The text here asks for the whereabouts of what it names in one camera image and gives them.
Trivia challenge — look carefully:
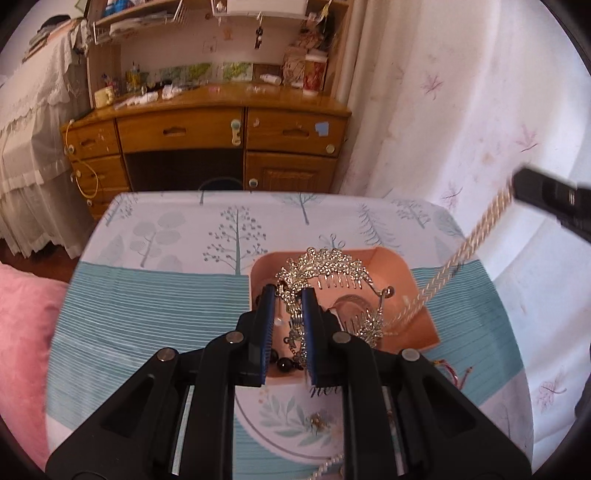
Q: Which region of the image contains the braided gold white chain belt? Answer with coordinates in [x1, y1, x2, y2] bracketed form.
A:
[383, 182, 515, 337]

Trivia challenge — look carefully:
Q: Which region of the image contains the silver hair comb headpiece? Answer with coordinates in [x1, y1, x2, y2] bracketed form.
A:
[330, 295, 391, 350]

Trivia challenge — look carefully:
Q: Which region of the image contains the yellow cable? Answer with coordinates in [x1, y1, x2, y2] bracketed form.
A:
[64, 119, 100, 205]

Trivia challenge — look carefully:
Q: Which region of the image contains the silver rhinestone tiara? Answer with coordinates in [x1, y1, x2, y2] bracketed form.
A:
[276, 247, 396, 319]

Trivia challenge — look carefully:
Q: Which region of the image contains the black bead bracelet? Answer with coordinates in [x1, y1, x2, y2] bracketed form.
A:
[268, 348, 305, 376]

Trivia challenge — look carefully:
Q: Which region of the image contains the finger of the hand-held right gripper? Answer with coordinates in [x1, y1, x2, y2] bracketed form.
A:
[512, 167, 591, 241]

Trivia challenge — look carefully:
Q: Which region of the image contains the beige woven bag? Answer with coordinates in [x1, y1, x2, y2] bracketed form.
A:
[281, 45, 309, 89]

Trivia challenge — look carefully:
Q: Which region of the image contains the pink cushion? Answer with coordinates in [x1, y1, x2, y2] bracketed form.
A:
[0, 262, 70, 468]

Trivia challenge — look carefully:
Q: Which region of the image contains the pink jewelry tray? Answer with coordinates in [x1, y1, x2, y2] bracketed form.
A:
[249, 246, 440, 389]

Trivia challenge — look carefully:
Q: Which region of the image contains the red string bracelet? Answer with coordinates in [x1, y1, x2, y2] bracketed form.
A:
[433, 359, 474, 389]

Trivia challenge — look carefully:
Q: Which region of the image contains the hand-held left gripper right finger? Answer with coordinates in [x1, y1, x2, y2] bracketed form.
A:
[301, 288, 533, 480]

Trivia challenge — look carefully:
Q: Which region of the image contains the wooden desk with hutch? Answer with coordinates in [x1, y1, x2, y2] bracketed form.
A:
[61, 0, 353, 221]

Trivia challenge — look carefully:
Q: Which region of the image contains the white floral curtain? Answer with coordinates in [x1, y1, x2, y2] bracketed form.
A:
[339, 0, 591, 476]

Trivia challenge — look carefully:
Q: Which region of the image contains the tree print tablecloth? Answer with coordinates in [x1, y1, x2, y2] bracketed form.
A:
[45, 191, 534, 480]

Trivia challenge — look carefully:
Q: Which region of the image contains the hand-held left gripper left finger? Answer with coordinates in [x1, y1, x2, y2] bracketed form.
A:
[45, 284, 278, 480]

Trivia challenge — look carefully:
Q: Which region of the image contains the red and white cup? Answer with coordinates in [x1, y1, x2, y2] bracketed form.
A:
[302, 52, 329, 96]

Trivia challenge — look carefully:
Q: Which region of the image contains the white lace cloth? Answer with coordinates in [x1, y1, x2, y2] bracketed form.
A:
[0, 22, 95, 260]

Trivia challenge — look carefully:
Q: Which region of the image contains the white pearl necklace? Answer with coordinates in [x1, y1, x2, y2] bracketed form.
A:
[308, 451, 347, 480]

